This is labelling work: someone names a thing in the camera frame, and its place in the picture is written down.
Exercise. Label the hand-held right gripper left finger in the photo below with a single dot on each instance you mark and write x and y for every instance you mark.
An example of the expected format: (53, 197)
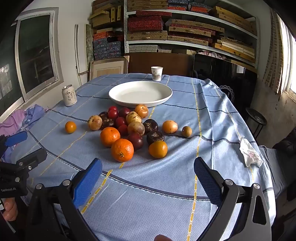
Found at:
(89, 183)

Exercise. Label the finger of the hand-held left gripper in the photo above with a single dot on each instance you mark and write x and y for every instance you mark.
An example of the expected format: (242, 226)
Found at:
(32, 157)
(16, 138)

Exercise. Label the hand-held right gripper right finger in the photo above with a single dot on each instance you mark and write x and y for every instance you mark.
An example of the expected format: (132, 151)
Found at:
(208, 180)

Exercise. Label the tangerine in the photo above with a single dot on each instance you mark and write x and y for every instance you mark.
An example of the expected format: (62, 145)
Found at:
(122, 150)
(110, 136)

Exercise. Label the small orange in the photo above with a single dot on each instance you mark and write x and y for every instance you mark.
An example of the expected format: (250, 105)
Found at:
(158, 149)
(70, 127)

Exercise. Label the small yellow-brown fruit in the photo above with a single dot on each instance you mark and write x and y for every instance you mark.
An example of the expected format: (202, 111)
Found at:
(186, 131)

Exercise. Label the dark purple passion fruit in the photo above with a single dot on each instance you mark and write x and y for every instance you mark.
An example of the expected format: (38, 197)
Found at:
(107, 123)
(103, 115)
(155, 137)
(150, 125)

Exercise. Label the dark red plum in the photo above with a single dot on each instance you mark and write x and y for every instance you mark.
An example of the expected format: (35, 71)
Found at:
(135, 141)
(124, 112)

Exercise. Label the orange-yellow passion fruit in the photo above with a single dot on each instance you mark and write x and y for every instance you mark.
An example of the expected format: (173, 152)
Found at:
(170, 127)
(141, 111)

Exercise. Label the yellow-brown passion fruit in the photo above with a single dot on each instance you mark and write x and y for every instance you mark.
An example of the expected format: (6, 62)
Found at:
(136, 128)

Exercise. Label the white ceramic bowl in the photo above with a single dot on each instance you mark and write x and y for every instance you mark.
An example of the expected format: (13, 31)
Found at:
(138, 93)

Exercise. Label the person's left hand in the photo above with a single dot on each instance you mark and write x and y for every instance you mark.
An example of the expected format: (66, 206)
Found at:
(10, 209)

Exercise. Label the person's right hand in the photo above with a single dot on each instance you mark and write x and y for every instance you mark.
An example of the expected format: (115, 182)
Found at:
(161, 238)

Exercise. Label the purple cloth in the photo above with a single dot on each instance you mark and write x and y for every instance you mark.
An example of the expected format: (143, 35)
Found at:
(11, 122)

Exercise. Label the lilac blue cloth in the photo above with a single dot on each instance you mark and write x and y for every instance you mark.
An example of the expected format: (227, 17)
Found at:
(34, 113)

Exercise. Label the blue striped tablecloth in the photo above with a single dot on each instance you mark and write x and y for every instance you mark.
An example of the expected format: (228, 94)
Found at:
(161, 180)

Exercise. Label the crumpled white tissue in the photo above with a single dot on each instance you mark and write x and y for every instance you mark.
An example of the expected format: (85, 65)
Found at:
(249, 151)

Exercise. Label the white drink can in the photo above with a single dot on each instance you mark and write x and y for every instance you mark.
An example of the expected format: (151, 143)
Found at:
(69, 97)

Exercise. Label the grey-blue cloth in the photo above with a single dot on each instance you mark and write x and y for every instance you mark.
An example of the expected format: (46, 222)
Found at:
(277, 171)

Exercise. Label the black round stool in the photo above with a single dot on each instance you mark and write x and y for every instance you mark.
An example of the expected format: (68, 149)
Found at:
(256, 117)

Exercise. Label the white framed window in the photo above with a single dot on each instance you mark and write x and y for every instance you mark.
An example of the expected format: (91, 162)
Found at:
(34, 53)

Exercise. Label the dark cloth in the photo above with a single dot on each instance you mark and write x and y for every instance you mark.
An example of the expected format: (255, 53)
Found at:
(286, 143)

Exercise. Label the white wooden strip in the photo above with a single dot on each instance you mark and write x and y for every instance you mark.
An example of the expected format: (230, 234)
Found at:
(77, 51)

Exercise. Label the large black screen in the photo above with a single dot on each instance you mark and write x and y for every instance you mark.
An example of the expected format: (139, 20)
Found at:
(215, 67)

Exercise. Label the grey marbled slab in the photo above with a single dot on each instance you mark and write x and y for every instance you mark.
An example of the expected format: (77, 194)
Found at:
(89, 46)

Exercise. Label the white paper cup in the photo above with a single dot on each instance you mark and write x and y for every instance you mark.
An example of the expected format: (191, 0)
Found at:
(157, 74)

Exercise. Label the pink floral cloth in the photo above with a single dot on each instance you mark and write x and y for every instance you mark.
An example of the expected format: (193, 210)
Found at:
(211, 55)

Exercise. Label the stack of blue patterned boxes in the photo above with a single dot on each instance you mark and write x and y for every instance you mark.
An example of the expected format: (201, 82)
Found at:
(106, 49)

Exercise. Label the brown wooden board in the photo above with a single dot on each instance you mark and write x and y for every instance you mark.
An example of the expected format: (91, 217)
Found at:
(138, 63)

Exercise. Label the stack of yellow wooden boxes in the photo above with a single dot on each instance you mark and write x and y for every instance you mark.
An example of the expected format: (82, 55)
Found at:
(233, 49)
(233, 18)

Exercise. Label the row of pale woven boxes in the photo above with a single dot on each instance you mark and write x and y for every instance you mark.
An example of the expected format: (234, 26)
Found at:
(143, 48)

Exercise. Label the bright side window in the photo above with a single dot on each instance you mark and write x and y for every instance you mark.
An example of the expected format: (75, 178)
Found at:
(290, 58)

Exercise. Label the stack of woven brown boxes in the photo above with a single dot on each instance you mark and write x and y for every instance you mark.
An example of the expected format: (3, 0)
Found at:
(192, 32)
(148, 5)

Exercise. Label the stack of tan cardboard boxes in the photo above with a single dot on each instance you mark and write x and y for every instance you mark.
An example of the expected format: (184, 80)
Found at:
(104, 16)

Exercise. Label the white metal shelf rack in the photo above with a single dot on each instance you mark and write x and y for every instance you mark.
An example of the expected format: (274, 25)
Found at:
(125, 34)

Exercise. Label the wide woven brown box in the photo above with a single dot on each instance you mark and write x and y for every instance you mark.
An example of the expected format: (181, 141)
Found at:
(146, 36)

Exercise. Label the large red patterned box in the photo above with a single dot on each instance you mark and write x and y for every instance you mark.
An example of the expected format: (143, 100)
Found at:
(145, 23)

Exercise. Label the stack of blue red boxes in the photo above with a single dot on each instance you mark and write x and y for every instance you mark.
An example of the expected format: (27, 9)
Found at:
(185, 7)

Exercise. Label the flat red patterned box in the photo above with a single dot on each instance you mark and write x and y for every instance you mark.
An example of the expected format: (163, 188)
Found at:
(152, 13)

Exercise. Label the light wooden picture frame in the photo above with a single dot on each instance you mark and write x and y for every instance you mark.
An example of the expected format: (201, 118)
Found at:
(108, 67)

